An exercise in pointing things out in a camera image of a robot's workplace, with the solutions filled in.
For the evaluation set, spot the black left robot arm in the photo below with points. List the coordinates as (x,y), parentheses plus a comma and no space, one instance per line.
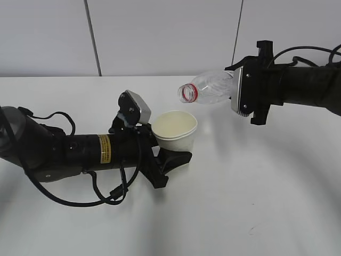
(53,155)

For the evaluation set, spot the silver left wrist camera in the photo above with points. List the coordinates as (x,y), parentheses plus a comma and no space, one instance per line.
(133,109)

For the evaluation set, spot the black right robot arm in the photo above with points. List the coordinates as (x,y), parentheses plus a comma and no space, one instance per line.
(302,82)

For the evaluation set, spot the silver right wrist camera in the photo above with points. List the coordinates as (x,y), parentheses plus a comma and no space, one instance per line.
(242,101)

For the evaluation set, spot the white paper cup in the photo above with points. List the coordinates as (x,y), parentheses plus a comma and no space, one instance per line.
(175,130)

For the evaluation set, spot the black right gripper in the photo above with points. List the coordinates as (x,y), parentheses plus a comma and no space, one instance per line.
(260,83)

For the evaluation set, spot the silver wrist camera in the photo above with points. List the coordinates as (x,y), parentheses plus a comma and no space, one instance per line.
(133,109)
(242,101)

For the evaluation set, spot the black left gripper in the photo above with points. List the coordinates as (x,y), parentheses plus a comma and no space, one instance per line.
(133,147)

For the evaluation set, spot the clear plastic water bottle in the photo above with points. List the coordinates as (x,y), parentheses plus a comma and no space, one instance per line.
(207,88)

